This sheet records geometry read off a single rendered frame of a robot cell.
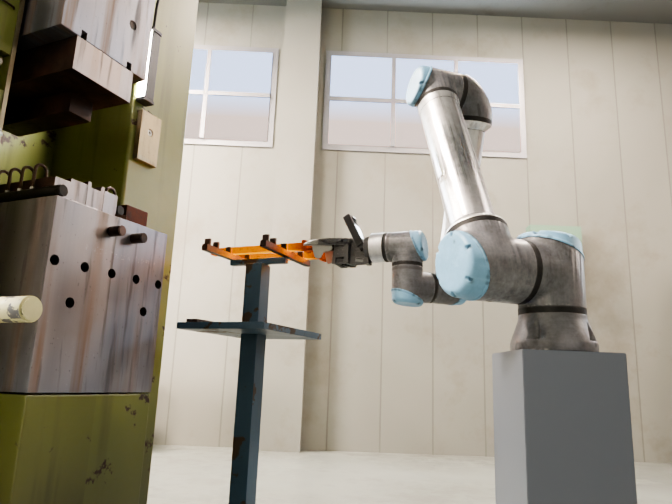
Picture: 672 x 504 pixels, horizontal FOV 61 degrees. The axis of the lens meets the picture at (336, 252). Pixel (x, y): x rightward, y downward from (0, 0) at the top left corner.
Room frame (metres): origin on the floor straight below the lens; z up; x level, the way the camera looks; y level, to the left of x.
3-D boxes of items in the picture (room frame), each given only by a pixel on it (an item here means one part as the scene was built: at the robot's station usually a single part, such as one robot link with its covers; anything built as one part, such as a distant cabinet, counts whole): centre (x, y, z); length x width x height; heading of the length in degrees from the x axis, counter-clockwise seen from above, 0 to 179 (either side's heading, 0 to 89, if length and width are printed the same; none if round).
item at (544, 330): (1.31, -0.51, 0.65); 0.19 x 0.19 x 0.10
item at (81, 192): (1.48, 0.84, 0.96); 0.42 x 0.20 x 0.09; 65
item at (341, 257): (1.70, -0.05, 0.91); 0.12 x 0.08 x 0.09; 66
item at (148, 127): (1.74, 0.63, 1.27); 0.09 x 0.02 x 0.17; 155
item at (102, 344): (1.54, 0.82, 0.69); 0.56 x 0.38 x 0.45; 65
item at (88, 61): (1.48, 0.84, 1.32); 0.42 x 0.20 x 0.10; 65
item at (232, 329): (1.84, 0.26, 0.66); 0.40 x 0.30 x 0.02; 157
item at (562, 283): (1.30, -0.50, 0.79); 0.17 x 0.15 x 0.18; 108
